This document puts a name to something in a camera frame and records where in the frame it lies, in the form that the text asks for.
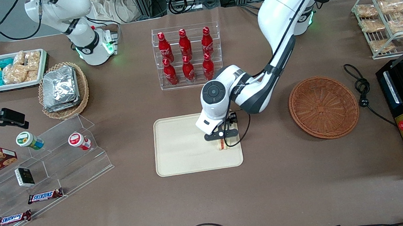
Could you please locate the white cloth bag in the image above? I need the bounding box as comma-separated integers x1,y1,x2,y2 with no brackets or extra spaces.
89,0,138,27

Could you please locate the black power cable with plug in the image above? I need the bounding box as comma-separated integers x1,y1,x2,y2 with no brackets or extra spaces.
343,59,397,131

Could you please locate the light wicker basket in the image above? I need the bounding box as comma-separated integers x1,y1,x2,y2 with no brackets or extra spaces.
35,60,92,122

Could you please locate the brown wicker basket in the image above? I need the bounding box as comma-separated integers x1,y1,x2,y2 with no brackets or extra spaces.
286,72,363,144

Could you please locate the clear acrylic bottle rack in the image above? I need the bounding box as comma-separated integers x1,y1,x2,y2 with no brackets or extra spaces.
151,21,226,92

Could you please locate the clear acrylic stepped display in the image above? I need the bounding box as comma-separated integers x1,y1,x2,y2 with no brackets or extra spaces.
0,110,121,226

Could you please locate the red lid yogurt cup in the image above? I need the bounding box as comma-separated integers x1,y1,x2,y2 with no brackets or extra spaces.
67,131,93,153

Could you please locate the stack of foil containers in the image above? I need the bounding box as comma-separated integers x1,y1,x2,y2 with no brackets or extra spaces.
39,65,82,113

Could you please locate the snickers chocolate bar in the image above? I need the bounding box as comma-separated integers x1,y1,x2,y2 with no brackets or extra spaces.
0,209,33,226
26,188,64,205

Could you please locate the green lid yogurt cup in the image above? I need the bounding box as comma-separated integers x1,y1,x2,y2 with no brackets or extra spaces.
15,129,45,153

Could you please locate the cream plastic tray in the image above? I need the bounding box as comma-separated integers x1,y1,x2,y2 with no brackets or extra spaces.
150,108,245,178

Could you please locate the red cola bottle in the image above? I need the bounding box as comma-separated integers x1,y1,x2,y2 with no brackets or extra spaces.
181,55,196,83
157,31,175,63
177,28,193,60
162,57,179,87
201,52,216,82
199,26,215,57

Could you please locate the small black box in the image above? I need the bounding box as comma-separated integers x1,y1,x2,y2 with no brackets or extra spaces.
14,166,36,189

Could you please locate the bagged rice cracker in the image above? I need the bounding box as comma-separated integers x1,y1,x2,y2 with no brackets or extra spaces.
2,63,29,85
24,50,43,72
11,50,26,67
24,69,41,82

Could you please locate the triangular sandwich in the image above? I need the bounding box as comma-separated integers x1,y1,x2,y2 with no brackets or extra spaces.
213,124,239,152

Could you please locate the white rectangular snack tray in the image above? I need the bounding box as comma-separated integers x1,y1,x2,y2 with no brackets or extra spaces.
0,48,51,93

